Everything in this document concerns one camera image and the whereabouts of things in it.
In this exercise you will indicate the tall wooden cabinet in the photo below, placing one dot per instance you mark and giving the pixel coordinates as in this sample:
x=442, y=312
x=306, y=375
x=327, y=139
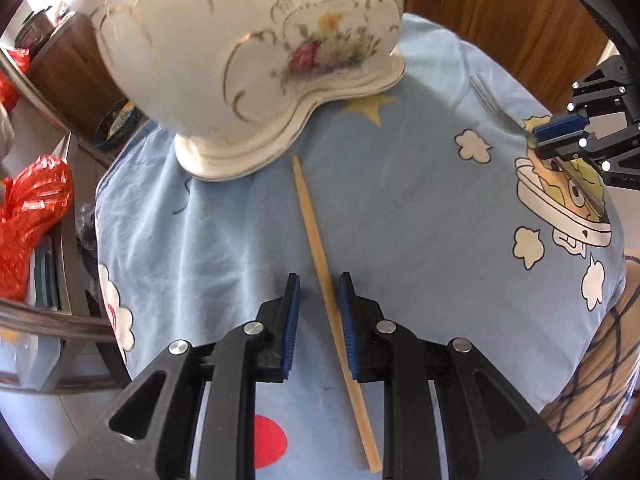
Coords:
x=500, y=5

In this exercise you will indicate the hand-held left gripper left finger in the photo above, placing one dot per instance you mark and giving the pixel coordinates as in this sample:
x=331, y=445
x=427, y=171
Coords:
x=291, y=332

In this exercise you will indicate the cream floral ceramic utensil holder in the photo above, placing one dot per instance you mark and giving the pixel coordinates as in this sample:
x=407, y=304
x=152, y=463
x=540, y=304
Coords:
x=200, y=60

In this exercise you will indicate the wooden base cabinets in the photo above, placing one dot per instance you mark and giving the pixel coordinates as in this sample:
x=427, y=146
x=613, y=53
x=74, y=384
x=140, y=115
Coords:
x=75, y=75

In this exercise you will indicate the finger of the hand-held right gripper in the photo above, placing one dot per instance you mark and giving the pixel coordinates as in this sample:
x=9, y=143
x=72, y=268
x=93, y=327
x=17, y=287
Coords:
x=565, y=150
x=560, y=129

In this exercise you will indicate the blue cartoon printed cloth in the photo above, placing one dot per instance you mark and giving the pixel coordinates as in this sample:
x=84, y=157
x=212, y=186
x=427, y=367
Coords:
x=425, y=235

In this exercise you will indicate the metal storage rack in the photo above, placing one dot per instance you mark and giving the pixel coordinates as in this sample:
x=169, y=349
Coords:
x=75, y=320

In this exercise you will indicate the silver fork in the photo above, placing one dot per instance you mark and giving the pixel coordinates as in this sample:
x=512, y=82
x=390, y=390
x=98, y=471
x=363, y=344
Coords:
x=492, y=110

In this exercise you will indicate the wooden chopstick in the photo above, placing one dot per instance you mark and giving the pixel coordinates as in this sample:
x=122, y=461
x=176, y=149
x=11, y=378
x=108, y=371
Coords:
x=320, y=260

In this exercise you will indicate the dark round basket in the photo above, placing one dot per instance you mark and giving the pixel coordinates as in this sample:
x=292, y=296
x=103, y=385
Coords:
x=117, y=122

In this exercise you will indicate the plaid trousers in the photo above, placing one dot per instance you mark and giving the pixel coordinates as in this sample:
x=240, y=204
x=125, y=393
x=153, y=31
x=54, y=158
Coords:
x=600, y=360

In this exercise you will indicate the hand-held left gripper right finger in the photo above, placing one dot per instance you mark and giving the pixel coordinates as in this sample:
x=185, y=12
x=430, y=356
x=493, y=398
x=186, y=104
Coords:
x=347, y=332

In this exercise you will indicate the red plastic bag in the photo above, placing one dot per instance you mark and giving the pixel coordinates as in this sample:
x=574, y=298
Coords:
x=10, y=77
x=35, y=215

